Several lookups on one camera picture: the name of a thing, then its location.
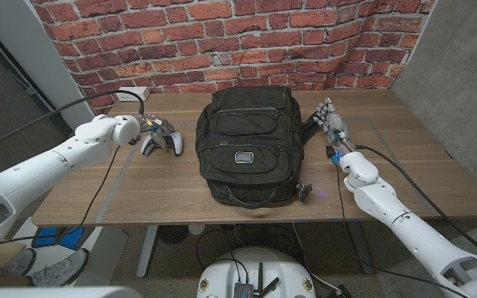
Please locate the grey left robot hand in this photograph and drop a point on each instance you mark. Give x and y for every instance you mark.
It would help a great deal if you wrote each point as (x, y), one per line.
(160, 124)

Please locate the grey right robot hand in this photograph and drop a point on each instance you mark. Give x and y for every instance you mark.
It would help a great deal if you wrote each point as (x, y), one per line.
(337, 126)

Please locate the white black game controller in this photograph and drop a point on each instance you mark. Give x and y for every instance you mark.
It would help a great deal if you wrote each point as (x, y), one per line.
(177, 142)

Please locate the black backpack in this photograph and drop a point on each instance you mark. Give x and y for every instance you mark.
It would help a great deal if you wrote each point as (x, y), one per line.
(249, 132)

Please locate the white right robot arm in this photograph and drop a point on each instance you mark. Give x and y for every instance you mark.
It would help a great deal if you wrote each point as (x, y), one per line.
(408, 223)

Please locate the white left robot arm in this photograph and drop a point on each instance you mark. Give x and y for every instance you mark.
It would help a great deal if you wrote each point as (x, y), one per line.
(35, 174)

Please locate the white power strip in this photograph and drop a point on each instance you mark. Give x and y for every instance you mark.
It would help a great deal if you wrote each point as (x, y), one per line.
(126, 96)

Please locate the red brick print backdrop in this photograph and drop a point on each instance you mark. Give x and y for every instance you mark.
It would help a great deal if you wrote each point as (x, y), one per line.
(222, 41)

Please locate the black round floor object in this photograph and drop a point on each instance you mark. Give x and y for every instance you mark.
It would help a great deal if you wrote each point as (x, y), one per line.
(173, 234)

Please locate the grey table leg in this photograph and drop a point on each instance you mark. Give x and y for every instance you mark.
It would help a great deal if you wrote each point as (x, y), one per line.
(362, 248)

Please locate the white table leg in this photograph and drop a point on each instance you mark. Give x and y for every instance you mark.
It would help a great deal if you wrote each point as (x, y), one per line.
(146, 252)

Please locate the blue black floor pad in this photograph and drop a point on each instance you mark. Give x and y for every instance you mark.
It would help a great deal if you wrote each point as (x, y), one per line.
(48, 236)

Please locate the white robot torso base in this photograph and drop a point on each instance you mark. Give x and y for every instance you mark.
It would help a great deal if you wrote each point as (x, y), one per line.
(222, 273)

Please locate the upright black antenna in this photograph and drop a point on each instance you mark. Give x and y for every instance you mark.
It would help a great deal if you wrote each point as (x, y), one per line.
(260, 277)

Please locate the slanted black antenna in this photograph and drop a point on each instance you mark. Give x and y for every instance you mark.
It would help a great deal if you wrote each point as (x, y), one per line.
(272, 285)

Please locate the grey sneaker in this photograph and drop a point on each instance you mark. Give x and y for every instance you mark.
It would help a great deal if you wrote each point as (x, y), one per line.
(19, 262)
(60, 269)

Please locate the small grey computer box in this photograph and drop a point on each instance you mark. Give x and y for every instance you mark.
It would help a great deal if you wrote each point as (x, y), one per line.
(243, 290)

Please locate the white robot chest edge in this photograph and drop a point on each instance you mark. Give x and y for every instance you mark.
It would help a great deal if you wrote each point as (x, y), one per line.
(56, 294)

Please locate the tan cardboard piece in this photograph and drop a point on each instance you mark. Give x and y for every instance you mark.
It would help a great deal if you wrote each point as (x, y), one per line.
(6, 252)

